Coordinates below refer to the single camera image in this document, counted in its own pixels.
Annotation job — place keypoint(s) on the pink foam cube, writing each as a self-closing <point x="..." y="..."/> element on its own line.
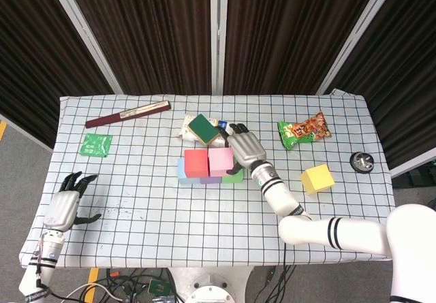
<point x="220" y="161"/>

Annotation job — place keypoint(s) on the yellow foam cube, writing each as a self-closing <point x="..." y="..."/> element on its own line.
<point x="318" y="178"/>

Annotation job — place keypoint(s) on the purple foam cube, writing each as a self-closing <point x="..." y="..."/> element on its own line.
<point x="210" y="180"/>

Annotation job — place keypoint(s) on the green orange snack bag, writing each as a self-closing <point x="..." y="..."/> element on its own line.
<point x="303" y="131"/>

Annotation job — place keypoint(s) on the grey partition base rail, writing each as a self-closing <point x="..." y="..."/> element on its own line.
<point x="412" y="166"/>
<point x="24" y="132"/>

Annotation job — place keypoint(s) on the green yellow sponge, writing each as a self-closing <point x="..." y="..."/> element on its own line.
<point x="203" y="127"/>

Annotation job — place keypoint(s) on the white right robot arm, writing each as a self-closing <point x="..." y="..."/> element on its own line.
<point x="327" y="231"/>

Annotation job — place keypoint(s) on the green circuit board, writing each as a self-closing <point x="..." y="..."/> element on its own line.
<point x="158" y="286"/>

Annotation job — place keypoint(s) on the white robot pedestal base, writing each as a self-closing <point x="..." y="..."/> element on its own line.
<point x="211" y="282"/>

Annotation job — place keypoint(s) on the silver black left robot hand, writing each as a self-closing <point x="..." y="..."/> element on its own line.
<point x="61" y="211"/>

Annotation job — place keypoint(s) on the red foam cube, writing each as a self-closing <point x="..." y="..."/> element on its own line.
<point x="195" y="163"/>

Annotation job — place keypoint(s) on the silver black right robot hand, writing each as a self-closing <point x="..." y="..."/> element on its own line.
<point x="247" y="150"/>

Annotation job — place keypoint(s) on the dark red folded fan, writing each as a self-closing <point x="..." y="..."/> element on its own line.
<point x="112" y="118"/>

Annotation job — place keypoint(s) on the white snack packet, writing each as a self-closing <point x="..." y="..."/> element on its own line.
<point x="184" y="131"/>

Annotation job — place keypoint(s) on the grey partition frame post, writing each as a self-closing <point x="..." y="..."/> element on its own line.
<point x="84" y="34"/>
<point x="218" y="27"/>
<point x="358" y="34"/>

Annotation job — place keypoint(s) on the green foam cube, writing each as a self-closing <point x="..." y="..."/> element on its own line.
<point x="235" y="177"/>

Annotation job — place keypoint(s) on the white black checked tablecloth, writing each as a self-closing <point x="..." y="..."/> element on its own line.
<point x="170" y="231"/>

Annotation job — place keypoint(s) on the green flat sachet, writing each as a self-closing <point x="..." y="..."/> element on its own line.
<point x="94" y="145"/>

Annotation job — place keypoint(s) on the dark brown curtain panel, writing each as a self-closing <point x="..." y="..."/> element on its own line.
<point x="153" y="27"/>
<point x="408" y="61"/>
<point x="279" y="27"/>
<point x="27" y="61"/>

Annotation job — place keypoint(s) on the light blue foam cube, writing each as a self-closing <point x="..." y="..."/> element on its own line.
<point x="181" y="173"/>

